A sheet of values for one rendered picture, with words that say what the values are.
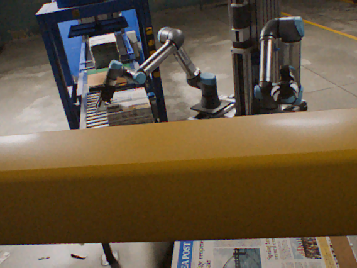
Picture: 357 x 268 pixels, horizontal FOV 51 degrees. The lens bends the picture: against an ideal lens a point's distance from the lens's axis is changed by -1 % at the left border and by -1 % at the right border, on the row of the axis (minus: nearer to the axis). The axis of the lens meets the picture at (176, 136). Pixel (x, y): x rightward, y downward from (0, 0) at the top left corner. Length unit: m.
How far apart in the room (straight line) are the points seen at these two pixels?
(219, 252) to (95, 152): 0.73
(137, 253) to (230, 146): 2.64
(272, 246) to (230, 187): 0.74
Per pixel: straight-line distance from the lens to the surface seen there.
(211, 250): 0.94
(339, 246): 1.95
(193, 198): 0.22
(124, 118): 2.41
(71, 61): 5.92
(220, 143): 0.22
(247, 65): 2.58
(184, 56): 2.70
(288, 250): 0.94
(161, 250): 2.82
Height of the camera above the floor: 1.96
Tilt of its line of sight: 28 degrees down
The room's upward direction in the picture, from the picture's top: 9 degrees counter-clockwise
